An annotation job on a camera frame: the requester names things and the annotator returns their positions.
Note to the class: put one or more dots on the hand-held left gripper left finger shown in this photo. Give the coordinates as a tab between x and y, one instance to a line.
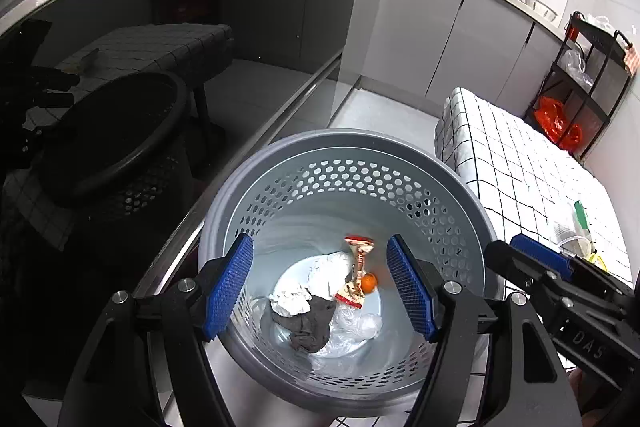
230	287

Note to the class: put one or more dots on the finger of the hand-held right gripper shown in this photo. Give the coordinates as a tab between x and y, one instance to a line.
515	264
540	252

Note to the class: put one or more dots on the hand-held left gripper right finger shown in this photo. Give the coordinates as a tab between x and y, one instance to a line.
412	289

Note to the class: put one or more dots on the small orange fruit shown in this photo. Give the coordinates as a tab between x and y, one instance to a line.
368	283

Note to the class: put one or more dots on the red brown snack wrapper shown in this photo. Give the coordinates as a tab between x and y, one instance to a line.
359	257

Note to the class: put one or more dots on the clear plastic bag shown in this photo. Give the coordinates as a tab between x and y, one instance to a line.
360	327
572	62
600	23

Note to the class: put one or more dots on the white paper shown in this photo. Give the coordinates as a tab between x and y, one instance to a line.
325	272

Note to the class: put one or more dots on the black cloth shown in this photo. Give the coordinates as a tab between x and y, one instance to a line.
310	327

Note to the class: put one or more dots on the grey perforated plastic basket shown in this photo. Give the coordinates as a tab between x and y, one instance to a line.
350	157

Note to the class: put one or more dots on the white black checked tablecloth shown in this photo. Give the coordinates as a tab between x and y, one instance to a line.
510	167

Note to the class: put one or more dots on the red plastic bag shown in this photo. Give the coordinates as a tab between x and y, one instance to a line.
550	117

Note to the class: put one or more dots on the red checked towel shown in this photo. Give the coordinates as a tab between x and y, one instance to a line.
632	57

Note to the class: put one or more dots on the black metal shelf rack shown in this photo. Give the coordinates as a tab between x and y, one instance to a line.
595	39

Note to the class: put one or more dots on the grey kitchen cabinets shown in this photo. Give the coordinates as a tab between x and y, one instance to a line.
425	32

